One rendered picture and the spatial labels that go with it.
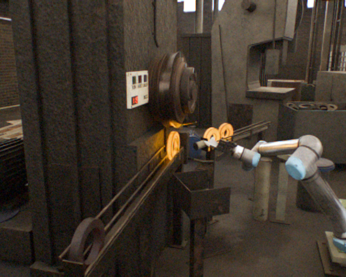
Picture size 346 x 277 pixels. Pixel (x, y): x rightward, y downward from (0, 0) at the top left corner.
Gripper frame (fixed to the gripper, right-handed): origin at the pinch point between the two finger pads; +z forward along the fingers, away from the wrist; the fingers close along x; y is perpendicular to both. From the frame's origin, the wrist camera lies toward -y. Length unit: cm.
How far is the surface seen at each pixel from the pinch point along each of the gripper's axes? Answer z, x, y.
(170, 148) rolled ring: 17.2, 22.8, -4.7
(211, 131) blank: 2.0, -32.0, 0.6
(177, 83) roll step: 24, 30, 36
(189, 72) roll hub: 21, 22, 43
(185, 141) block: 14.2, -6.1, -6.2
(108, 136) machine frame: 41, 65, 4
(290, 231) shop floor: -82, -36, -52
